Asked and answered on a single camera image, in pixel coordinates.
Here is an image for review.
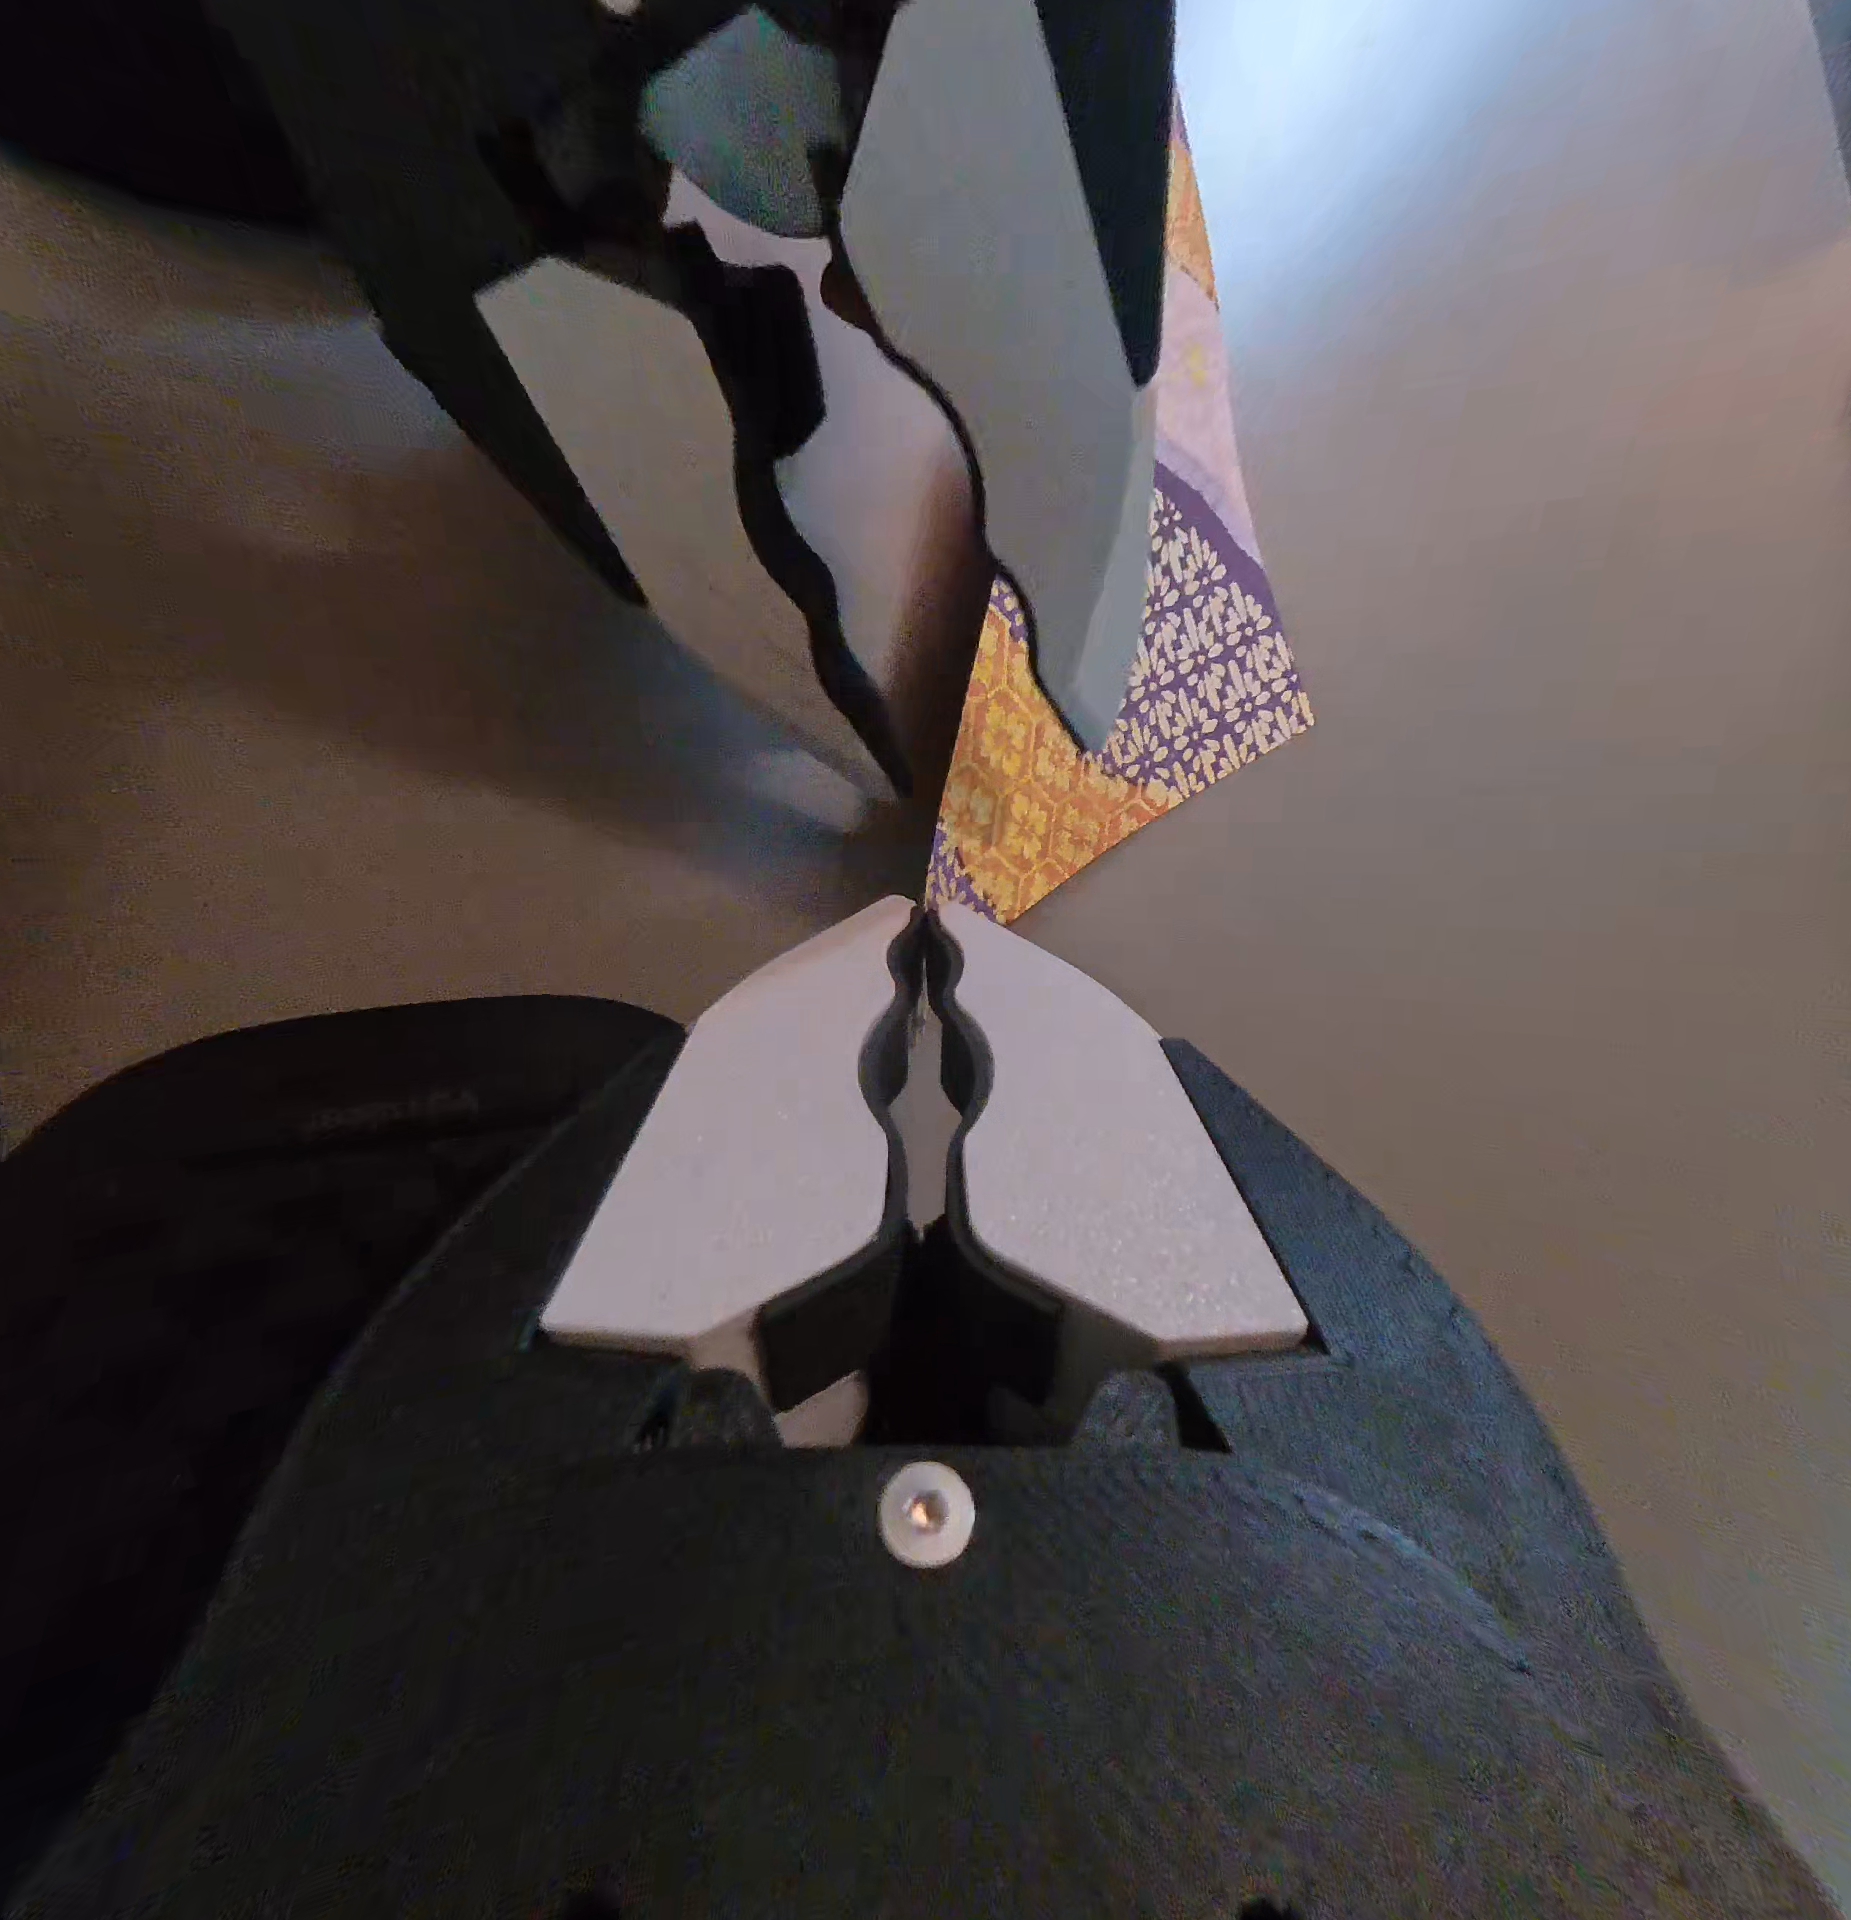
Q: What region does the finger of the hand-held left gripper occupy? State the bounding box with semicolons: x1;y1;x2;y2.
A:
829;0;1177;753
371;223;915;799

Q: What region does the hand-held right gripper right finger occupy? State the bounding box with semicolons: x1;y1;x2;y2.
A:
925;904;1310;1420

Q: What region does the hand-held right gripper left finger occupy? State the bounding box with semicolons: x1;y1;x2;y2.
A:
539;897;928;1420

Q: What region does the purple yellow patterned origami paper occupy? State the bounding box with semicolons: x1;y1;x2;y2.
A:
923;135;1318;925

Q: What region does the black rounded object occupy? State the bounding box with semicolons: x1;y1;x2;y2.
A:
0;995;691;1920

